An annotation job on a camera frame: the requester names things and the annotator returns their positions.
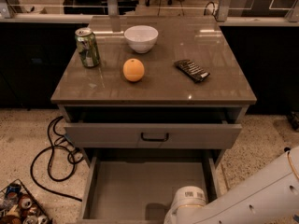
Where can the grey drawer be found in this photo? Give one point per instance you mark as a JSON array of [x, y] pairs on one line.
[[152, 127], [137, 186]]

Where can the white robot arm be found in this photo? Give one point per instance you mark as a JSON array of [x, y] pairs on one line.
[[271, 193]]

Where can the grey top drawer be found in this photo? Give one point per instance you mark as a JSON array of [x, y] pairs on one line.
[[152, 127]]

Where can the grey cabinet with glossy top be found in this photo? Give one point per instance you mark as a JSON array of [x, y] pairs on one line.
[[195, 38]]

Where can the orange fruit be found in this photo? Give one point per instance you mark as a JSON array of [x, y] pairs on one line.
[[133, 70]]

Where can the dark snack bar packet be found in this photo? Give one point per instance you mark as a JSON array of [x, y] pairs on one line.
[[191, 70]]

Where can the white ceramic bowl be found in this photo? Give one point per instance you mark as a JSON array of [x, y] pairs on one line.
[[141, 38]]

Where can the green soda can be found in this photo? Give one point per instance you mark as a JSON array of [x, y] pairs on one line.
[[87, 47]]

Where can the wire basket of cans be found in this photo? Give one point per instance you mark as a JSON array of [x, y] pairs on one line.
[[19, 206]]

